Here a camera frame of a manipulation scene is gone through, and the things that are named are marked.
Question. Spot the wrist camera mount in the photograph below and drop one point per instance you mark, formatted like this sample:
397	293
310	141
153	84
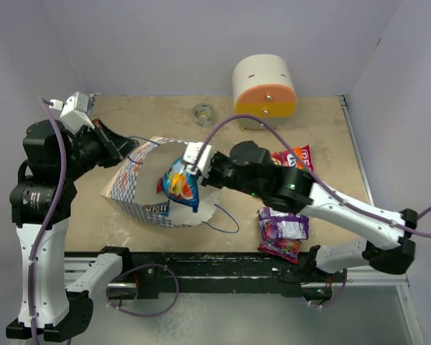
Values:
75	111
197	158

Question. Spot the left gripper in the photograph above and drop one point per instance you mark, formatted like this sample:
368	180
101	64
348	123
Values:
109	141

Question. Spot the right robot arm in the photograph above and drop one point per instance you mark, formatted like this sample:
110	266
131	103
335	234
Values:
382	243

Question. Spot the orange snack packet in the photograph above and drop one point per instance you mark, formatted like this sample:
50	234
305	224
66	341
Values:
301	157

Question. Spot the aluminium frame rail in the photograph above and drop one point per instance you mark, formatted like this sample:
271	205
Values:
373	276

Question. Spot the pink REAL crisps bag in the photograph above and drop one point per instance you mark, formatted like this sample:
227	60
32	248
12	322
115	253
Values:
287	159

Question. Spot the blue snack bag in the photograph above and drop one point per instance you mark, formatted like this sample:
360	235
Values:
180	185

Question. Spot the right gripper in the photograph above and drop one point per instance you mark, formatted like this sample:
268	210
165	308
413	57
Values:
210	179

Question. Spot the checkered paper bag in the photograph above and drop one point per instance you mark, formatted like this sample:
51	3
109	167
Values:
134	186

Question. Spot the blue m&m's packet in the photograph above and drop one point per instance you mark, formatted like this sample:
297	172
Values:
161	209

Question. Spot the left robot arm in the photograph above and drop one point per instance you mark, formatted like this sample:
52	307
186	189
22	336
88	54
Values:
40	209

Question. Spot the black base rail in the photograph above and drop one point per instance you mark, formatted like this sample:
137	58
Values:
152	273

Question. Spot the purple snack packet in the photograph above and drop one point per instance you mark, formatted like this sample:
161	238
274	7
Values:
282	233

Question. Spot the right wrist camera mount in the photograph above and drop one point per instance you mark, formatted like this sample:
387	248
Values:
197	158

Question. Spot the white mini drawer cabinet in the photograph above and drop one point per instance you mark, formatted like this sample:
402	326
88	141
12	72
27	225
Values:
262	87

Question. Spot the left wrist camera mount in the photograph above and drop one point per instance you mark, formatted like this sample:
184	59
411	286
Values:
75	111

